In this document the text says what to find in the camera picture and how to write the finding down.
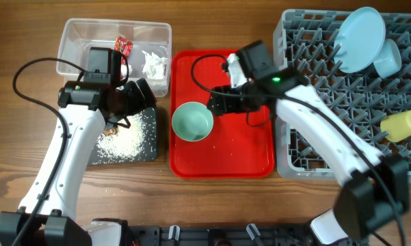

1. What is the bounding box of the grey dishwasher rack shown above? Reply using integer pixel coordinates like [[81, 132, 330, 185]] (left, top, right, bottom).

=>
[[273, 9, 411, 182]]

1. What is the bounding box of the black food waste tray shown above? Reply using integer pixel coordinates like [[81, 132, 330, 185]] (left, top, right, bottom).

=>
[[87, 106, 159, 166]]

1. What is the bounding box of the light blue bowl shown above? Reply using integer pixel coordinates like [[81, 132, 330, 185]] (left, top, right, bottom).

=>
[[373, 39, 402, 79]]

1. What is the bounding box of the brown food scrap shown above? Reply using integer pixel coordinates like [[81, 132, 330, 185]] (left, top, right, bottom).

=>
[[103, 126, 118, 136]]

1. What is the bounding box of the small white tissue ball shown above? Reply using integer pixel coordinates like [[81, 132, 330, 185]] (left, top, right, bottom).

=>
[[120, 64, 132, 79]]

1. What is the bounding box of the light blue plate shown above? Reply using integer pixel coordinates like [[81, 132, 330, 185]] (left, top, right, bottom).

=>
[[334, 7, 386, 74]]

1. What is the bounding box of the green bowl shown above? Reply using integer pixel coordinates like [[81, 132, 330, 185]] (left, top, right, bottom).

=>
[[172, 102, 214, 142]]

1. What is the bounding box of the white rice pile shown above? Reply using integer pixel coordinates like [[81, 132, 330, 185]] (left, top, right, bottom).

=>
[[90, 109, 158, 165]]

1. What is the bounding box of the red snack wrapper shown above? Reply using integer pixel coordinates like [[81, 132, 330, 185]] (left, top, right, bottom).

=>
[[114, 36, 133, 64]]

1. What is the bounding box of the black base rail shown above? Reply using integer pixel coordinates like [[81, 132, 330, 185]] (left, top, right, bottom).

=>
[[119, 223, 321, 246]]

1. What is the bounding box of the white tissue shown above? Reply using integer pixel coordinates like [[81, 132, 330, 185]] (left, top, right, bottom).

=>
[[142, 51, 168, 79]]

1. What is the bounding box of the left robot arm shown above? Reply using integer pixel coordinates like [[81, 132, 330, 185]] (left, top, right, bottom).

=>
[[0, 47, 157, 245]]

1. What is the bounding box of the yellow plastic cup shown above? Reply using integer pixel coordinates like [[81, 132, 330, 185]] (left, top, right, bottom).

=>
[[380, 110, 411, 142]]

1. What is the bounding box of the red serving tray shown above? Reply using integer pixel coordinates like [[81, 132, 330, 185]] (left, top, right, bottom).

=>
[[169, 49, 275, 178]]

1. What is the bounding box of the clear plastic waste bin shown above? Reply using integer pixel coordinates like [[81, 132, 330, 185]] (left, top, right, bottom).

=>
[[57, 18, 172, 97]]

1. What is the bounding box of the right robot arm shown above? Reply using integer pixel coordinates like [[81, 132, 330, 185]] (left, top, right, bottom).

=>
[[207, 41, 410, 245]]

